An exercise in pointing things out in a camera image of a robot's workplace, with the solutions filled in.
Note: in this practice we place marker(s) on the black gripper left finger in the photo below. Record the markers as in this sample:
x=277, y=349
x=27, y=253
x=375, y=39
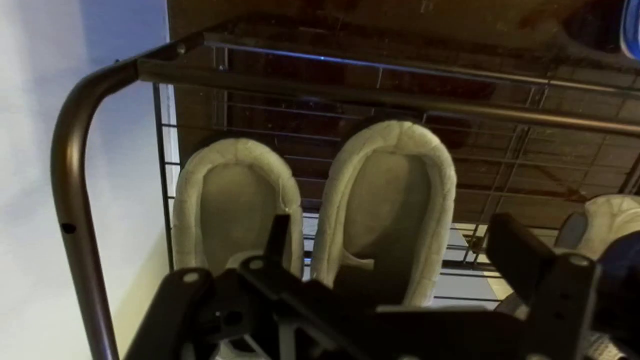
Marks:
x=220, y=312

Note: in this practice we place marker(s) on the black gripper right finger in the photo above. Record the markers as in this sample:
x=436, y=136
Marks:
x=561, y=300

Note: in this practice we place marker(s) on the grey house slipper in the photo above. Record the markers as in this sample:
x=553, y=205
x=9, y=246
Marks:
x=193, y=201
x=426, y=201

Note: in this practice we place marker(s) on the grey blue sneaker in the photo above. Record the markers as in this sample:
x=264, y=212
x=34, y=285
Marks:
x=610, y=217

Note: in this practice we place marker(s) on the dark metal shoe rack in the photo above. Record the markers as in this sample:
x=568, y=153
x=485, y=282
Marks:
x=73, y=167

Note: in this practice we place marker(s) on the blue spray bottle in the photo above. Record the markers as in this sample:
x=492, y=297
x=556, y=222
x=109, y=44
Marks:
x=632, y=31

